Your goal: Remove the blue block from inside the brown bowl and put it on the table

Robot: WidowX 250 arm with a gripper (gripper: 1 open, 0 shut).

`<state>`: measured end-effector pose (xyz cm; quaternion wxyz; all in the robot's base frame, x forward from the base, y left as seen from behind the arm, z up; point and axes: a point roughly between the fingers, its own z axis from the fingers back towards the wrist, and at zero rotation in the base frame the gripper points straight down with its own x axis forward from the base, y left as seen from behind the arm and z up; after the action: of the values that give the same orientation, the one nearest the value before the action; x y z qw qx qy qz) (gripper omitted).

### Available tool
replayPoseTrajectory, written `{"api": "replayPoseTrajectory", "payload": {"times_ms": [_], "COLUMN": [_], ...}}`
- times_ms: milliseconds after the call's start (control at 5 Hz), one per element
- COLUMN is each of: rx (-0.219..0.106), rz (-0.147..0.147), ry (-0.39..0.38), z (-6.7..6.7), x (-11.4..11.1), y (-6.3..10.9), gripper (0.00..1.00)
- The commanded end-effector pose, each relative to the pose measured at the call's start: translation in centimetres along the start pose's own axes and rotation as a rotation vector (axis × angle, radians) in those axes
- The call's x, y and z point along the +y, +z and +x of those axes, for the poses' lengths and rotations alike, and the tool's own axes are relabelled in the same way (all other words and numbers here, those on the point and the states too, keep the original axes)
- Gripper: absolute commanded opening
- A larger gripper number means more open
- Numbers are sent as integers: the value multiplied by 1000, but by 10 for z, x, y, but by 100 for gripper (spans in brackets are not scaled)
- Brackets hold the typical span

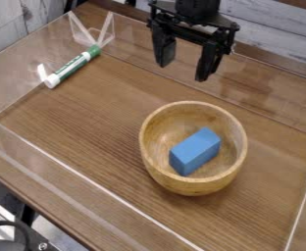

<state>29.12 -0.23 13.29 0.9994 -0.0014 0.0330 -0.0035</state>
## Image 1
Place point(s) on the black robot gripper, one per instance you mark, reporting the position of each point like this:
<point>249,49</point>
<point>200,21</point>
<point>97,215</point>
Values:
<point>194,21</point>

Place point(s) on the blue rectangular block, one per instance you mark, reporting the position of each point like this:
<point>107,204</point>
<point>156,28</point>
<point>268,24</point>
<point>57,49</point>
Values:
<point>194,151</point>

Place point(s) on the brown wooden bowl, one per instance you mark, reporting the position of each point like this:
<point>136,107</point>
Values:
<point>168,126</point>

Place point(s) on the green white marker pen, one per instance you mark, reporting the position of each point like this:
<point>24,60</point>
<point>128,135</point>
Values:
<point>73,66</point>

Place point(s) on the clear acrylic corner bracket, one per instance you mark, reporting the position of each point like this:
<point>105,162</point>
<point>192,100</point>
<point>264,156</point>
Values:
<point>90,36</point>

